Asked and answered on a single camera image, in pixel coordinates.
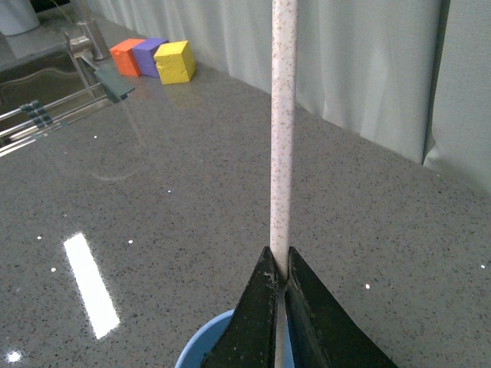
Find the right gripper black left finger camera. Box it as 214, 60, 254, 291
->
200, 247, 278, 368

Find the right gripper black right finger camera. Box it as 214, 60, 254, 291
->
285, 247, 396, 367

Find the speckled white chopstick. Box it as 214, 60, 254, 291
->
269, 1, 299, 367

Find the blue plastic cup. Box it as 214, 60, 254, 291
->
174, 310, 234, 368

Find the grey curtain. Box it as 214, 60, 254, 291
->
86, 1, 490, 193

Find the green sponge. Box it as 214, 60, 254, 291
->
94, 67, 134, 104

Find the yellow foam cube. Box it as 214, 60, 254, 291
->
153, 40, 196, 85

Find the metal sink rack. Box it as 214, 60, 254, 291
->
1, 83, 111, 156

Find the purple foam cube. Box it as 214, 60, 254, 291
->
132, 38, 169, 77

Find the orange foam cube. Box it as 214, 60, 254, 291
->
110, 38, 144, 77

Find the metal sink faucet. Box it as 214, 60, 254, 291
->
64, 19, 110, 62

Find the white container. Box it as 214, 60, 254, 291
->
0, 0, 40, 36

